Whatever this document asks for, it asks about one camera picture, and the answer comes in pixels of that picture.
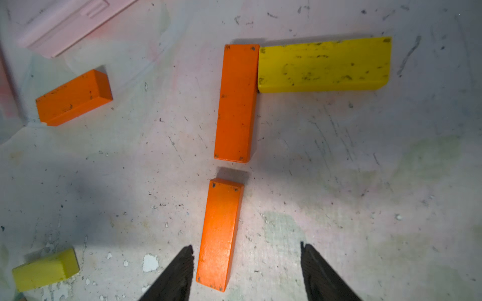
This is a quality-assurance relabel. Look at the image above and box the orange block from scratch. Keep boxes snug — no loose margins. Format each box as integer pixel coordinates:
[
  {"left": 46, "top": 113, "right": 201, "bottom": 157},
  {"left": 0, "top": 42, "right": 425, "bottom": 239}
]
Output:
[
  {"left": 196, "top": 178, "right": 244, "bottom": 292},
  {"left": 36, "top": 70, "right": 113, "bottom": 127}
]

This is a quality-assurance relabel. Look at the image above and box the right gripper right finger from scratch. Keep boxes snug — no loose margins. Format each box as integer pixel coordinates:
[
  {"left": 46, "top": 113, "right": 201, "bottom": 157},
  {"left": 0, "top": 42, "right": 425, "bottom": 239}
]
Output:
[{"left": 301, "top": 242, "right": 362, "bottom": 301}]

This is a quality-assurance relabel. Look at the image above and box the orange block low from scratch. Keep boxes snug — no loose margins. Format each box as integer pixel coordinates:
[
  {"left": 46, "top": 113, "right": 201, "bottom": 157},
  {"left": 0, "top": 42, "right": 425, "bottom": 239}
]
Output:
[{"left": 214, "top": 45, "right": 259, "bottom": 163}]

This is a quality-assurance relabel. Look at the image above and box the yellow block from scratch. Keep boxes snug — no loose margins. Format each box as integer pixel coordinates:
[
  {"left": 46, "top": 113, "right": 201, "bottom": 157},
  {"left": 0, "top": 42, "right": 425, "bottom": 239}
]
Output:
[
  {"left": 12, "top": 248, "right": 80, "bottom": 292},
  {"left": 258, "top": 37, "right": 392, "bottom": 93}
]

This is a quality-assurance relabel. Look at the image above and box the pink pencil case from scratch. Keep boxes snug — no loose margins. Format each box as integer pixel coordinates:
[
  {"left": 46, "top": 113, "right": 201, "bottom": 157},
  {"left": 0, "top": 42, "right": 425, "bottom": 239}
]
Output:
[{"left": 7, "top": 0, "right": 134, "bottom": 58}]

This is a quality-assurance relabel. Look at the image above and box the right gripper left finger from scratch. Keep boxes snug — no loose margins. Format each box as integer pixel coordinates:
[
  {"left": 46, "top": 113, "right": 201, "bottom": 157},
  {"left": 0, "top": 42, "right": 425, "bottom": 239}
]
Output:
[{"left": 139, "top": 245, "right": 194, "bottom": 301}]

